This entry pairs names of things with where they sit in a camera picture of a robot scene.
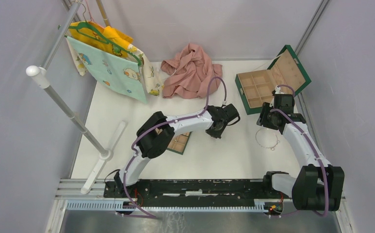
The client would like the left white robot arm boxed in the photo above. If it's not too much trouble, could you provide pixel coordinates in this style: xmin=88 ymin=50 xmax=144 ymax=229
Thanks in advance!
xmin=114 ymin=104 xmax=241 ymax=198

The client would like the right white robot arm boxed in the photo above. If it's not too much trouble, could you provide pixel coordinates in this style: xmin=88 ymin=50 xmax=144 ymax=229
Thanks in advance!
xmin=257 ymin=93 xmax=345 ymax=215

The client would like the open green jewelry box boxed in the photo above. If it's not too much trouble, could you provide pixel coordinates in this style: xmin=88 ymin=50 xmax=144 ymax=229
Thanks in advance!
xmin=235 ymin=45 xmax=311 ymax=115

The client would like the pink crumpled cloth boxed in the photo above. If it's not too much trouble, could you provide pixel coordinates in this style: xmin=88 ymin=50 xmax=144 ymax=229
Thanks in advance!
xmin=161 ymin=43 xmax=223 ymax=99

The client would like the mint cartoon print cloth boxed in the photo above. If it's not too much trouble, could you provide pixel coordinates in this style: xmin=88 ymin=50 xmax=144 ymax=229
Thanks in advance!
xmin=66 ymin=36 xmax=163 ymax=103

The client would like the green clothes hanger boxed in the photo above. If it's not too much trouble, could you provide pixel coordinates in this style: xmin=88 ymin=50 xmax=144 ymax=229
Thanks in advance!
xmin=68 ymin=20 xmax=142 ymax=68

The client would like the yellow garment on hanger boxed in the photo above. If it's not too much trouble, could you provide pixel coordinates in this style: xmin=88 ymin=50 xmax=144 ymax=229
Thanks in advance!
xmin=68 ymin=20 xmax=135 ymax=55

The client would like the silver clothes rack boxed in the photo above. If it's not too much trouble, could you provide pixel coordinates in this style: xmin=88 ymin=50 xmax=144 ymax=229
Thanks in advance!
xmin=26 ymin=0 xmax=127 ymax=195

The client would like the silver pearl bangle bracelet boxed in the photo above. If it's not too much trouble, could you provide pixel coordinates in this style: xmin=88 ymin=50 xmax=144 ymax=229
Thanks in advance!
xmin=255 ymin=128 xmax=280 ymax=150

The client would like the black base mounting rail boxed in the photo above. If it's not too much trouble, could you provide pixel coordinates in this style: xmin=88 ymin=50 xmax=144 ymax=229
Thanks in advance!
xmin=103 ymin=179 xmax=289 ymax=208

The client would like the white slotted cable duct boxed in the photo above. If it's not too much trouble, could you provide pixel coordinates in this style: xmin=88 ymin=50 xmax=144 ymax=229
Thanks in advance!
xmin=65 ymin=199 xmax=268 ymax=213

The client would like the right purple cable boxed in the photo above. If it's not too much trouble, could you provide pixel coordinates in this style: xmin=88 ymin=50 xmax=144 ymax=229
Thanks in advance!
xmin=269 ymin=84 xmax=330 ymax=217

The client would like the purple cable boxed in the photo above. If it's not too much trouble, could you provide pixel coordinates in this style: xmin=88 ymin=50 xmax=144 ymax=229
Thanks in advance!
xmin=269 ymin=84 xmax=330 ymax=217
xmin=123 ymin=76 xmax=228 ymax=218

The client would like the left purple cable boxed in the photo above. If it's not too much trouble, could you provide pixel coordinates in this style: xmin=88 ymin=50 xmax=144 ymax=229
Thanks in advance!
xmin=123 ymin=76 xmax=228 ymax=218

